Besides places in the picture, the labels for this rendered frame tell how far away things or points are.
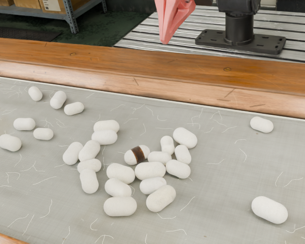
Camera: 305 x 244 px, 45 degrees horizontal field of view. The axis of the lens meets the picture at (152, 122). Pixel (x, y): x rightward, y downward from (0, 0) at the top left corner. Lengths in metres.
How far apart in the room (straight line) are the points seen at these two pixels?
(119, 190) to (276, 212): 0.17
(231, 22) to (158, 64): 0.26
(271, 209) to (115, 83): 0.35
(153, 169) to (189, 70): 0.22
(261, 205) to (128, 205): 0.14
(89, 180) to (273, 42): 0.57
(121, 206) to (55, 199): 0.10
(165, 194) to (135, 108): 0.20
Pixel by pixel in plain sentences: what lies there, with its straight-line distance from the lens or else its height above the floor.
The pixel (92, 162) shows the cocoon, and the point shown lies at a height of 0.76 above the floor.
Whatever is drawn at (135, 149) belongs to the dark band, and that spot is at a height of 0.76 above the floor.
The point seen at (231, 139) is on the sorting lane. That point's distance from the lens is 0.51.
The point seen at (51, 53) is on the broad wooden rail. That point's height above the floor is 0.76.
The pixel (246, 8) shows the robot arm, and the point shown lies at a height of 0.77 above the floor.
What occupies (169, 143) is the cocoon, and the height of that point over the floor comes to 0.76.
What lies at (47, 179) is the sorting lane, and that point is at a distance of 0.51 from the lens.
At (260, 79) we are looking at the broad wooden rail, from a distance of 0.59.
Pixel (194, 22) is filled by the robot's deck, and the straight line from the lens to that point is 1.02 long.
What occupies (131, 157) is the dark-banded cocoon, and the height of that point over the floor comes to 0.76.
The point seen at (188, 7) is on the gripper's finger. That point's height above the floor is 0.88.
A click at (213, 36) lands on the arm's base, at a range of 0.92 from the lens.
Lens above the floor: 1.08
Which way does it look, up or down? 38 degrees down
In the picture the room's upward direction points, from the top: 9 degrees counter-clockwise
